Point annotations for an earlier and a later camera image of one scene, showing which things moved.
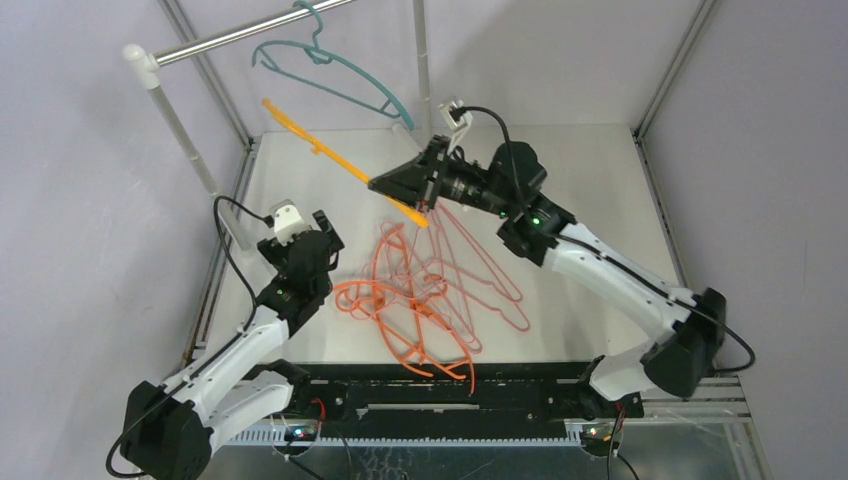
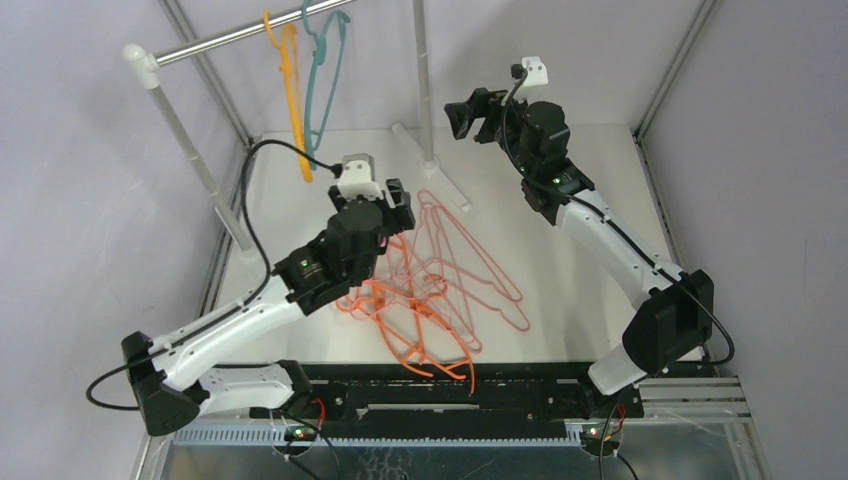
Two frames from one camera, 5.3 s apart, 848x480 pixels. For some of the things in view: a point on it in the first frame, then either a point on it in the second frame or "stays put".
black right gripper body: [432, 176] → [482, 113]
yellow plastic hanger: [318, 144] → [288, 48]
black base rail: [449, 395] stays put
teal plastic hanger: [321, 56] → [312, 134]
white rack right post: [423, 71] stays put
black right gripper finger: [416, 197] → [461, 115]
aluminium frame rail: [241, 185] stays put
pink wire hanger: [445, 246] stays put
